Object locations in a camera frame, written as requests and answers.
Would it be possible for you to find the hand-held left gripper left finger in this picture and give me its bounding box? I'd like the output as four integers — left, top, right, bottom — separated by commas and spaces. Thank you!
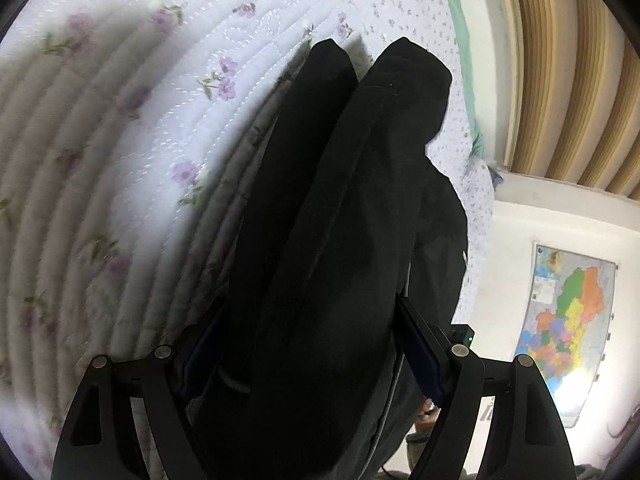
50, 301, 230, 480

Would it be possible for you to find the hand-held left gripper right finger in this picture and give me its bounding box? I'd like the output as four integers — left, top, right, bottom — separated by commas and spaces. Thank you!
394, 296, 574, 480

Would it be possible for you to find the black hooded jacket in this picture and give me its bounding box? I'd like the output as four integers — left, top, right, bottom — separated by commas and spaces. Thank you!
200, 36, 471, 480

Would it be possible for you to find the person's right hand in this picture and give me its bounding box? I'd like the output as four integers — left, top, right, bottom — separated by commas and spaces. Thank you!
416, 396, 442, 429

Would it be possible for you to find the white floral quilt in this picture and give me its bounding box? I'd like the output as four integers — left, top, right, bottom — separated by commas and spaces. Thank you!
0, 0, 497, 480

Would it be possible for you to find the wooden slatted headboard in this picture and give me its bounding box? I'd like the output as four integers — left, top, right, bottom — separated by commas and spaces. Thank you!
494, 0, 640, 202

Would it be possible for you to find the green bed sheet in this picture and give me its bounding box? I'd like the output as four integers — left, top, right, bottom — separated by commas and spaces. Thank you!
434, 0, 487, 160

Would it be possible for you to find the colourful wall map poster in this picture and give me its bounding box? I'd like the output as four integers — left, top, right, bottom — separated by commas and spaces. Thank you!
515, 242, 619, 429

